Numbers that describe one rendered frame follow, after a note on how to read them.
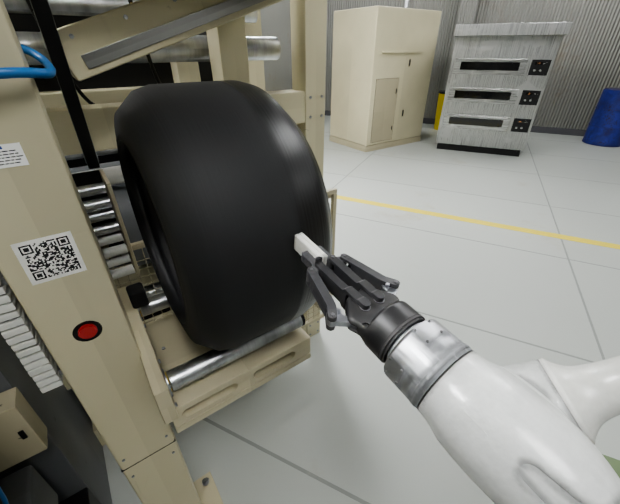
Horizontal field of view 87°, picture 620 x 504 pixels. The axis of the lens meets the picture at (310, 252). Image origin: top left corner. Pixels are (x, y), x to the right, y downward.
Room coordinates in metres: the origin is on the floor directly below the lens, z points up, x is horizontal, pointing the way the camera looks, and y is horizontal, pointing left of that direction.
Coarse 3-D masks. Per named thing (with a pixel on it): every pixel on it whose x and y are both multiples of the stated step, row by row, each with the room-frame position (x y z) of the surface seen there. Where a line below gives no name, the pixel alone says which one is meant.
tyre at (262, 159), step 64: (128, 128) 0.55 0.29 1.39; (192, 128) 0.51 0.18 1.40; (256, 128) 0.56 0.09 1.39; (128, 192) 0.75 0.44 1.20; (192, 192) 0.44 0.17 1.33; (256, 192) 0.48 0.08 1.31; (320, 192) 0.54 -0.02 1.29; (192, 256) 0.41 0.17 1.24; (256, 256) 0.43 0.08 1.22; (192, 320) 0.43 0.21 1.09; (256, 320) 0.43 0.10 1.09
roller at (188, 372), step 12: (288, 324) 0.60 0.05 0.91; (300, 324) 0.61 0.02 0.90; (264, 336) 0.56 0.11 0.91; (276, 336) 0.57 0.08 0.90; (240, 348) 0.52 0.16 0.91; (252, 348) 0.53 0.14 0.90; (192, 360) 0.48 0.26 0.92; (204, 360) 0.48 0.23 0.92; (216, 360) 0.49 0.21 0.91; (228, 360) 0.50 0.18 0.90; (168, 372) 0.45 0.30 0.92; (180, 372) 0.45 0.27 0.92; (192, 372) 0.46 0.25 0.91; (204, 372) 0.47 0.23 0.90; (180, 384) 0.44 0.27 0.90
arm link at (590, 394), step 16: (512, 368) 0.28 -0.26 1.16; (528, 368) 0.27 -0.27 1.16; (544, 368) 0.27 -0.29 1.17; (560, 368) 0.27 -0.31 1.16; (576, 368) 0.27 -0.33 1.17; (592, 368) 0.26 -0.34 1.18; (608, 368) 0.25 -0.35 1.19; (544, 384) 0.25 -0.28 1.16; (560, 384) 0.24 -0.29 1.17; (576, 384) 0.24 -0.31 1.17; (592, 384) 0.24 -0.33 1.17; (608, 384) 0.24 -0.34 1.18; (560, 400) 0.23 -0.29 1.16; (576, 400) 0.23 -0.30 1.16; (592, 400) 0.23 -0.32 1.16; (608, 400) 0.22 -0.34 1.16; (576, 416) 0.21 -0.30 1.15; (592, 416) 0.22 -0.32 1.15; (608, 416) 0.22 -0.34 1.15; (592, 432) 0.20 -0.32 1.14
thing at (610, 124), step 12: (612, 96) 6.11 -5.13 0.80; (600, 108) 6.22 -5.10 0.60; (612, 108) 6.04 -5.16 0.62; (600, 120) 6.13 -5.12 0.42; (612, 120) 5.99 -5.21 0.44; (588, 132) 6.26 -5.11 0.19; (600, 132) 6.06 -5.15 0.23; (612, 132) 5.95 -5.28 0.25; (600, 144) 6.00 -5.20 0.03; (612, 144) 5.93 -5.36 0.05
